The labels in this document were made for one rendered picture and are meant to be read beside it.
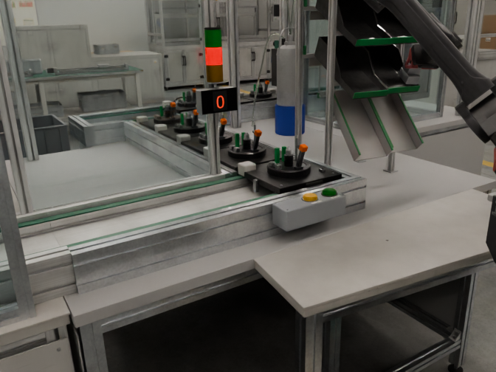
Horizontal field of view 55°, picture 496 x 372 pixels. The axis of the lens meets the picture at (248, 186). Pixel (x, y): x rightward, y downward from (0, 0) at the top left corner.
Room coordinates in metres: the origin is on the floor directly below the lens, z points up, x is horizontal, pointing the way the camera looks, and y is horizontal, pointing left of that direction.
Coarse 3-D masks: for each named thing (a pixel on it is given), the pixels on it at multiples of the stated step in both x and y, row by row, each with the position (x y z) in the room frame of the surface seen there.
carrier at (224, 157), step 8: (248, 136) 1.68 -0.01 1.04; (248, 144) 1.67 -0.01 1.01; (224, 152) 1.71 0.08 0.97; (232, 152) 1.64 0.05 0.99; (240, 152) 1.64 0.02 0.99; (248, 152) 1.63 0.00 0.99; (256, 152) 1.63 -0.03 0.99; (264, 152) 1.65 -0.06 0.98; (272, 152) 1.69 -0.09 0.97; (280, 152) 1.69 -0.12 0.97; (224, 160) 1.60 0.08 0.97; (232, 160) 1.60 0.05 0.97; (240, 160) 1.60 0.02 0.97; (248, 160) 1.60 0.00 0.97; (256, 160) 1.59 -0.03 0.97; (264, 160) 1.59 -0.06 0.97; (272, 160) 1.60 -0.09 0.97; (232, 168) 1.53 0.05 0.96
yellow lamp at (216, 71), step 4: (208, 68) 1.45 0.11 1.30; (212, 68) 1.44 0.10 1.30; (216, 68) 1.44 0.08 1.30; (220, 68) 1.45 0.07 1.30; (208, 72) 1.45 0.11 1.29; (212, 72) 1.44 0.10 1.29; (216, 72) 1.44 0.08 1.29; (220, 72) 1.45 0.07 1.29; (208, 76) 1.45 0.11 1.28; (212, 76) 1.44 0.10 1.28; (216, 76) 1.44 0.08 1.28; (220, 76) 1.45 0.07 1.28; (208, 80) 1.45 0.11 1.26; (212, 80) 1.44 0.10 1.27; (216, 80) 1.44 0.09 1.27; (220, 80) 1.45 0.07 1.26
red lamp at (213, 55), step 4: (208, 48) 1.45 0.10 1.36; (212, 48) 1.44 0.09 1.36; (216, 48) 1.44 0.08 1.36; (220, 48) 1.45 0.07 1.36; (208, 52) 1.45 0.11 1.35; (212, 52) 1.44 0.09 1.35; (216, 52) 1.44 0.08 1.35; (220, 52) 1.45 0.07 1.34; (208, 56) 1.45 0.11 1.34; (212, 56) 1.44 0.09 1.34; (216, 56) 1.44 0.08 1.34; (220, 56) 1.45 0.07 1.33; (208, 60) 1.45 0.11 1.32; (212, 60) 1.44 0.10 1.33; (216, 60) 1.44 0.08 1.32; (220, 60) 1.45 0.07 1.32; (208, 64) 1.45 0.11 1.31; (212, 64) 1.44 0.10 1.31; (216, 64) 1.44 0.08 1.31; (220, 64) 1.45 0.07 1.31
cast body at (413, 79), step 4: (404, 64) 1.63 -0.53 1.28; (408, 64) 1.60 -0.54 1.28; (404, 68) 1.62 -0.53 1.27; (420, 68) 1.60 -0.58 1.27; (400, 72) 1.65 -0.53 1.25; (404, 72) 1.62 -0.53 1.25; (408, 72) 1.60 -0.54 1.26; (412, 72) 1.60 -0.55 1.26; (416, 72) 1.60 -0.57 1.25; (400, 76) 1.64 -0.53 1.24; (404, 76) 1.61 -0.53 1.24; (408, 76) 1.59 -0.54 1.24; (412, 76) 1.59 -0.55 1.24; (416, 76) 1.60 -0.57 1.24; (404, 80) 1.61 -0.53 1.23; (408, 80) 1.60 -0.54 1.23; (412, 80) 1.60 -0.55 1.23; (416, 80) 1.60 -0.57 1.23; (416, 84) 1.61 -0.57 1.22
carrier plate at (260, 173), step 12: (264, 168) 1.50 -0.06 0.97; (312, 168) 1.48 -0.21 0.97; (252, 180) 1.43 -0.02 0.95; (264, 180) 1.38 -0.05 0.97; (276, 180) 1.38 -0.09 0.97; (288, 180) 1.37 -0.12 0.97; (300, 180) 1.37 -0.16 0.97; (312, 180) 1.37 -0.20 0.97; (324, 180) 1.39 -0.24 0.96; (276, 192) 1.32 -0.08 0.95
